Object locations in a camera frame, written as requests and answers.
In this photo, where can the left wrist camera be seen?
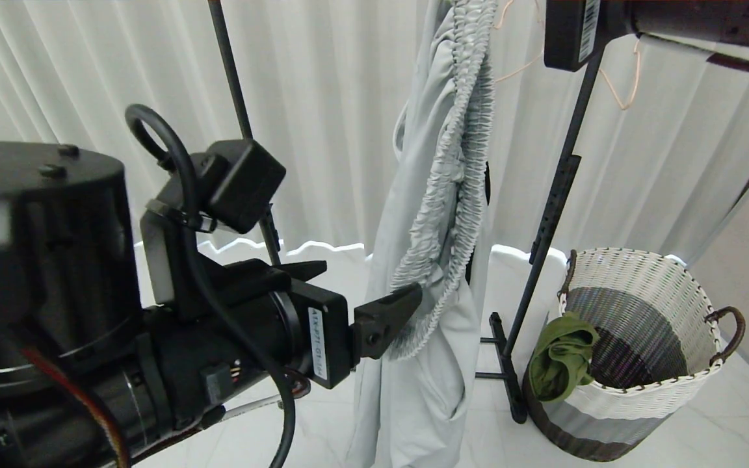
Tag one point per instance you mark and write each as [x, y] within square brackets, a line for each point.
[244, 182]

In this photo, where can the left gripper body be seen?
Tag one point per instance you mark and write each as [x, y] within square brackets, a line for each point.
[251, 338]

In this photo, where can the white curtain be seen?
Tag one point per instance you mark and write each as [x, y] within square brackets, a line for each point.
[322, 97]

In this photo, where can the pale grey shorts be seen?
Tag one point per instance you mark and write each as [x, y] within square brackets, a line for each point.
[426, 195]

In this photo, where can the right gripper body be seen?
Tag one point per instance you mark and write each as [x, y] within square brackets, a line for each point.
[569, 32]

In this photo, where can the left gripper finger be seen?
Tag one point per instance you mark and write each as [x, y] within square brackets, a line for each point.
[384, 318]

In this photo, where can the black clothes rack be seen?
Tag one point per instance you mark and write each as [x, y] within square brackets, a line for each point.
[553, 208]

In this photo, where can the green long-sleeved shirt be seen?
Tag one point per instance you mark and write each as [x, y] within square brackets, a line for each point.
[563, 357]

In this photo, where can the white laundry basket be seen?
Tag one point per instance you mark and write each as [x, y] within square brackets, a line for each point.
[647, 279]

